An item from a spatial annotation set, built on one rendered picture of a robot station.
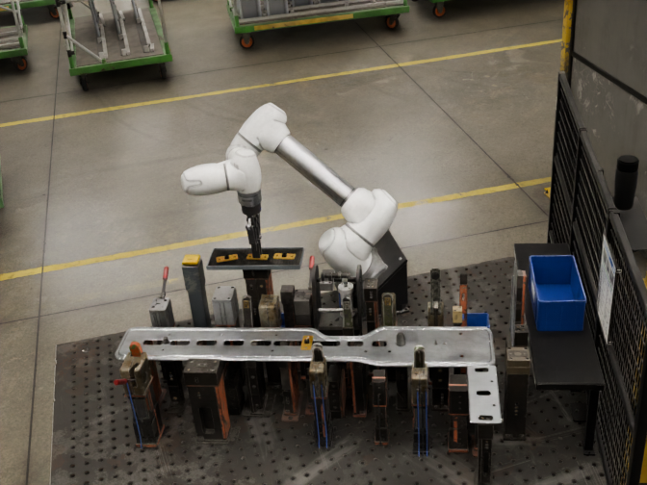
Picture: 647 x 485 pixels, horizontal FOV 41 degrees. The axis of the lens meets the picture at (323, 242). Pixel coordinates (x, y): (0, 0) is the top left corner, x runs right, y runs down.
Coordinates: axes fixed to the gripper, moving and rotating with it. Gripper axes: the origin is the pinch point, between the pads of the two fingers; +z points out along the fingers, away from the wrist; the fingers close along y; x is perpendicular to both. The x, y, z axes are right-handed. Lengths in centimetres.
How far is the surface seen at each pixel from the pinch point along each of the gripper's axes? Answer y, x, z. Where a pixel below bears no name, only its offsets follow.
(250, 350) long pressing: 38.4, 5.3, 20.0
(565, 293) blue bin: -3, 118, 17
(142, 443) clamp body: 60, -33, 48
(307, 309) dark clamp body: 16.6, 22.4, 16.0
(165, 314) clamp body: 24.2, -31.8, 16.1
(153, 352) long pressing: 43, -30, 20
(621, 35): -220, 157, -12
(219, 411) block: 55, -4, 35
